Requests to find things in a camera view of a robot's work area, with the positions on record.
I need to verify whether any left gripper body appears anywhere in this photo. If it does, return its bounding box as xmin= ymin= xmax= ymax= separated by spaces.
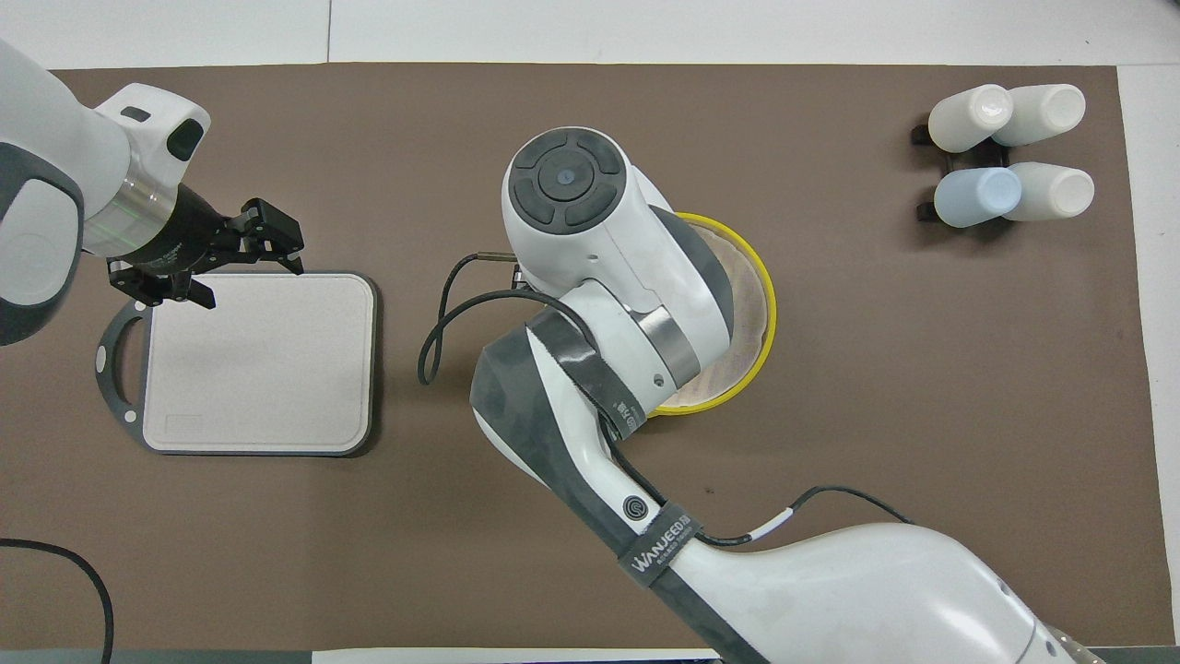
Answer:
xmin=116 ymin=183 xmax=248 ymax=279

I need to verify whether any yellow round steamer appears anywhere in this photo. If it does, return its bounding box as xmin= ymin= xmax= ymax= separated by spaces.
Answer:
xmin=643 ymin=211 xmax=779 ymax=420

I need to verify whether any white cutting board grey rim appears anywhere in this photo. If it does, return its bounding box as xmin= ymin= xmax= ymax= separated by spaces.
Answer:
xmin=94 ymin=269 xmax=382 ymax=458

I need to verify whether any black bottle rack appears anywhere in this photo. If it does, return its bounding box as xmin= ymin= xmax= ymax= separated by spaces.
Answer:
xmin=910 ymin=117 xmax=1026 ymax=225

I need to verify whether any white plastic bottle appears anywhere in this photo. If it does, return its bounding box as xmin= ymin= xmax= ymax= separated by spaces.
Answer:
xmin=992 ymin=82 xmax=1088 ymax=149
xmin=926 ymin=83 xmax=1016 ymax=155
xmin=1003 ymin=161 xmax=1097 ymax=223

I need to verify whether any pale blue plastic bottle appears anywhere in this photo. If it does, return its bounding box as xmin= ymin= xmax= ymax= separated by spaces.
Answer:
xmin=933 ymin=166 xmax=1024 ymax=230

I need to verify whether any black cable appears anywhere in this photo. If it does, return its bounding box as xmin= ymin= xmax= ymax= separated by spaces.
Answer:
xmin=417 ymin=251 xmax=591 ymax=387
xmin=0 ymin=538 xmax=116 ymax=664
xmin=604 ymin=433 xmax=916 ymax=548

